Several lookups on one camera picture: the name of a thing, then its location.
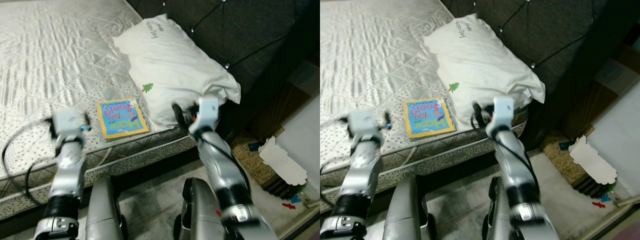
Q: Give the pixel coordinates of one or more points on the silver left robot leg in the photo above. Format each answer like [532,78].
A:
[405,210]
[105,210]

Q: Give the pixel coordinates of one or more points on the brown wooden nightstand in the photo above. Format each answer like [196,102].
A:
[290,110]
[600,100]

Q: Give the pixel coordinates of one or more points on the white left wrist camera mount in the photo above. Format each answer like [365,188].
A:
[66,122]
[364,124]

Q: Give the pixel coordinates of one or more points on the blue yellow children's book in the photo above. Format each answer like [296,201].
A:
[429,118]
[122,119]

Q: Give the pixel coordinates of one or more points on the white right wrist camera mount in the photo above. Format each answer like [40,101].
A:
[504,111]
[207,112]

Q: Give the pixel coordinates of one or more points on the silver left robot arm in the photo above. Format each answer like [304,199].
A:
[355,180]
[62,180]

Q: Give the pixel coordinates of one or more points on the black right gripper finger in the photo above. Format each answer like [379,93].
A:
[477,112]
[177,112]

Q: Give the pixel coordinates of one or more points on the small blue toy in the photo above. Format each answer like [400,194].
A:
[296,197]
[606,197]

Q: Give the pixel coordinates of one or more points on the white cloud shaped paper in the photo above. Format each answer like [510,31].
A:
[592,161]
[282,162]

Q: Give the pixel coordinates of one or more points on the white pillow with lettering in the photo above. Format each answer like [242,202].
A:
[170,65]
[480,65]

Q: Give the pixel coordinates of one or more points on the silver right robot leg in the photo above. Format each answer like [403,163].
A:
[197,215]
[497,215]

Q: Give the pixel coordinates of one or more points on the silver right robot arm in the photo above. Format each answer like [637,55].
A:
[520,180]
[225,180]

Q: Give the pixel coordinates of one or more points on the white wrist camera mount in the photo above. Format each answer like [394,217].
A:
[504,111]
[207,112]
[66,122]
[364,124]

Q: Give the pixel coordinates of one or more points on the dark tufted headboard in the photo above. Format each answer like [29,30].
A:
[550,30]
[240,30]

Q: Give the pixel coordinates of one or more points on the brown speckled mat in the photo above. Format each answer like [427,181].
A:
[555,152]
[247,155]

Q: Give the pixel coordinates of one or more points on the silver robot leg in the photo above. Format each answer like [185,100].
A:
[405,210]
[197,215]
[105,210]
[497,215]

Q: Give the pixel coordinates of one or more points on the small red toy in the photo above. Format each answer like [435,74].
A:
[288,205]
[598,204]

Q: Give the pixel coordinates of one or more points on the grey quilted mattress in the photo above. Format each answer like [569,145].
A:
[365,55]
[50,60]

